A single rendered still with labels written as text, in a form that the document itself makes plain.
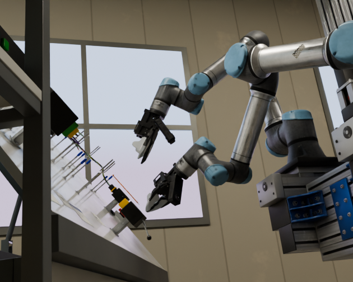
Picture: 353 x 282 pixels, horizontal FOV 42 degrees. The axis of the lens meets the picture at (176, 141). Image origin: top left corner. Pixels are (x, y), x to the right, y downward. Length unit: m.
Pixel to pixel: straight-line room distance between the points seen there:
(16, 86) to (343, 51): 0.90
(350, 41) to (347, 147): 0.29
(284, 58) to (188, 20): 2.39
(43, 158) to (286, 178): 1.07
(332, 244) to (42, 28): 1.13
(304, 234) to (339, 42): 0.66
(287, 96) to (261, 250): 1.28
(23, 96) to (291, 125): 1.25
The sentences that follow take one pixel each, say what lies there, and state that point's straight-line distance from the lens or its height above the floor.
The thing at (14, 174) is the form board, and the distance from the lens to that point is 0.88.
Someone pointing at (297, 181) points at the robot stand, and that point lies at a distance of 1.68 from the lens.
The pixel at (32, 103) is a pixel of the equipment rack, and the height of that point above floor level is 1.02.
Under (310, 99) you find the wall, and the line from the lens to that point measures 3.89.
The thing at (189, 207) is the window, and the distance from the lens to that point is 3.08.
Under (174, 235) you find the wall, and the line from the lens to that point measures 3.03.
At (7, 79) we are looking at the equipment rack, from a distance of 0.71.
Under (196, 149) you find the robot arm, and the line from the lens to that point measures 1.68.
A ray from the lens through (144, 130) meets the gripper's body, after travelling 1.81.
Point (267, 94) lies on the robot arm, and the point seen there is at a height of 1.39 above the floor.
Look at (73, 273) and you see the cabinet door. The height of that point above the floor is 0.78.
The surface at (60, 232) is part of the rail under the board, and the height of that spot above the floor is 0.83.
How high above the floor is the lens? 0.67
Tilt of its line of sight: 21 degrees up
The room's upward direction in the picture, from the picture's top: 7 degrees counter-clockwise
